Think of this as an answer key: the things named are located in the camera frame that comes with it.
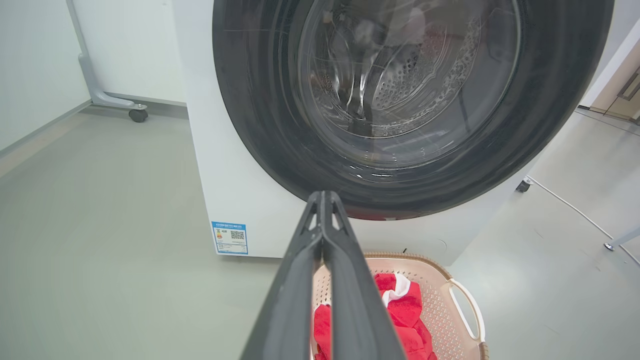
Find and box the red garment with white trim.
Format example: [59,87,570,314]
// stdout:
[313,272,438,360]

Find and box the beige perforated plastic laundry basket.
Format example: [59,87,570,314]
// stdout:
[310,251,490,360]

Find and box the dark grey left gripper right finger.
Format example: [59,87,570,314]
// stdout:
[322,191,407,360]

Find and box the blue energy label sticker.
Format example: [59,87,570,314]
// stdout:
[211,221,249,255]

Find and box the white front-load washing machine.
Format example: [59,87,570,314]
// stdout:
[172,0,617,267]

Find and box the thin white floor cable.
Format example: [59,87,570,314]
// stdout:
[525,176,640,267]

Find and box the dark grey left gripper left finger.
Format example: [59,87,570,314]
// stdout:
[240,191,325,360]

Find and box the grey metal stand foot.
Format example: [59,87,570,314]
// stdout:
[603,226,640,252]

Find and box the round black washing machine door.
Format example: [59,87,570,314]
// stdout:
[212,0,615,221]

